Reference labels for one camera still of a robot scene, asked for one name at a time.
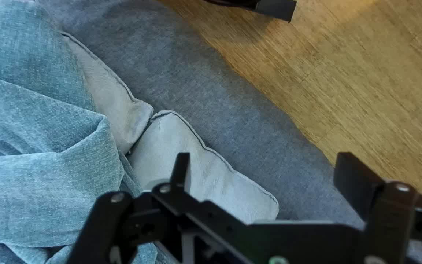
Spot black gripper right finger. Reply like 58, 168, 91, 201
333, 153, 422, 264

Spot blue-grey fleece blanket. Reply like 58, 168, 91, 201
0, 0, 126, 264

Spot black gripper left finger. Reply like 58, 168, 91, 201
68, 152, 194, 264

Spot dark grey bed cover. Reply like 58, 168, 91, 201
36, 0, 422, 264

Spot black object on floor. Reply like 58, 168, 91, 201
207, 0, 296, 22

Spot light grey seat cushion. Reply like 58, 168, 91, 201
125, 112, 280, 223
63, 33, 154, 154

